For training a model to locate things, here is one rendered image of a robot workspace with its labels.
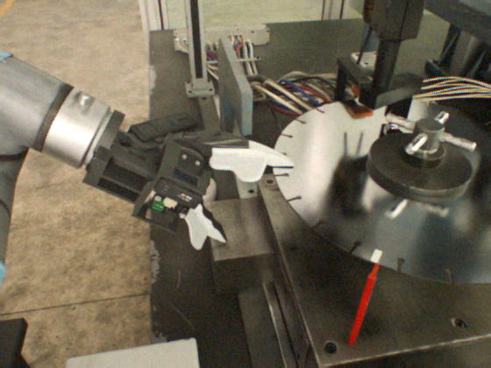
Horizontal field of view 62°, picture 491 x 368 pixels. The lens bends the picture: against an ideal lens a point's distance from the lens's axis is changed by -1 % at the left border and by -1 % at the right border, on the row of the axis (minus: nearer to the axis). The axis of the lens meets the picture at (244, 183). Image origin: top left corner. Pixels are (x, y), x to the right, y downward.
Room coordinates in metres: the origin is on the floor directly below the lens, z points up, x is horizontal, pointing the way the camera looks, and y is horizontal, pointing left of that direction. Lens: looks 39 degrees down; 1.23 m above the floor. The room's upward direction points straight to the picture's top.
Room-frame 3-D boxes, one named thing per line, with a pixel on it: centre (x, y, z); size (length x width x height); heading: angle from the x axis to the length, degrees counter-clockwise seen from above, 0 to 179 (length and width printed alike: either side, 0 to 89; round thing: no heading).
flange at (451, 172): (0.37, -0.20, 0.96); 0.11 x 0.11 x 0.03
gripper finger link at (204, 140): (0.38, 0.04, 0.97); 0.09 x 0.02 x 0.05; 89
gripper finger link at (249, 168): (0.36, -0.01, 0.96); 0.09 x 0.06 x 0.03; 89
